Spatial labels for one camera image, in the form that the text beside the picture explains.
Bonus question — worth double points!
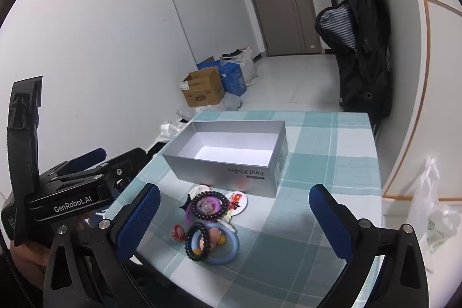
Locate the purple hair ring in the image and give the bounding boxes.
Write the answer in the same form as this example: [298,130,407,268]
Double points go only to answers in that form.
[180,193,221,226]

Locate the blue cardboard box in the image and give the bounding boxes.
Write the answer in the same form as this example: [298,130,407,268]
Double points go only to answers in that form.
[197,56,247,96]

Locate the blue hair ring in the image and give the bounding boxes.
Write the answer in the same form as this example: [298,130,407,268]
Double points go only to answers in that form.
[191,223,239,266]

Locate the person's left hand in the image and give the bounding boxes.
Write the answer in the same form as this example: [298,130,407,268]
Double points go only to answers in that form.
[9,239,52,289]

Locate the black coiled cable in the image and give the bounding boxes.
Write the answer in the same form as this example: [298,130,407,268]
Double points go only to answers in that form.
[0,243,31,308]

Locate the clear plastic bag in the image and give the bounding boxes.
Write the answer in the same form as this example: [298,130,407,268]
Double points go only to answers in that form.
[176,94,242,121]

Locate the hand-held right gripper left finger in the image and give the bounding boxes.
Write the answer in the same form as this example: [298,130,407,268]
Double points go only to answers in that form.
[43,183,161,308]

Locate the pink cartoon charm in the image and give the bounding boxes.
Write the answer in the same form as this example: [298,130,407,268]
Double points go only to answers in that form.
[209,227,227,247]

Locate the striped garment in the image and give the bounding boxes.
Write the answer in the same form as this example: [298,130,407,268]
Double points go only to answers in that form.
[315,3,358,51]

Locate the brown cardboard box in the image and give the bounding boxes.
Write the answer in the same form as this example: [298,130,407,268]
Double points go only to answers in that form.
[179,68,226,107]

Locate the white round badge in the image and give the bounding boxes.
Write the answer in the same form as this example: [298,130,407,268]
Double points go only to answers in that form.
[189,185,213,199]

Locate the teal checked tablecloth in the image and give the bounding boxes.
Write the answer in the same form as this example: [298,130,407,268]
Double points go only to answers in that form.
[105,110,383,308]

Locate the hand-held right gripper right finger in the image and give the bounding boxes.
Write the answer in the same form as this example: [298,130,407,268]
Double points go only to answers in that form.
[308,183,439,308]

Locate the black spiral hair tie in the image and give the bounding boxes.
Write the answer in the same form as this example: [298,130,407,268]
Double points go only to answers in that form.
[190,190,232,222]
[185,221,212,262]

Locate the white woven sack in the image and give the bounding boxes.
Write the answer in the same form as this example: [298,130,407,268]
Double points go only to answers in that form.
[221,47,258,85]

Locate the round badge with red print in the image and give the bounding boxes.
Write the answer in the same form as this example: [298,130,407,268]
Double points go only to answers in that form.
[227,192,247,212]

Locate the crumpled clear plastic wrap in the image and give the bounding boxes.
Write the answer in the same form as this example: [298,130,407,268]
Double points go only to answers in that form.
[161,120,185,143]

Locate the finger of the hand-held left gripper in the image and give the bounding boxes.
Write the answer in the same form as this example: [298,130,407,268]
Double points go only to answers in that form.
[40,148,107,183]
[96,147,148,188]

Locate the white plastic bag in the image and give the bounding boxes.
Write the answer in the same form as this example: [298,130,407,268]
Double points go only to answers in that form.
[406,156,461,272]

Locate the grey cardboard box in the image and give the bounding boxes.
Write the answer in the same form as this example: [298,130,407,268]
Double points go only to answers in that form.
[162,120,288,198]

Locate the white panel with wooden trim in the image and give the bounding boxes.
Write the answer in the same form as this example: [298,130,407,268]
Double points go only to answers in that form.
[383,0,462,201]

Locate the black jacket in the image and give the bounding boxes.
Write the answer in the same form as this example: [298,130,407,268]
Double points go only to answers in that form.
[337,0,394,121]

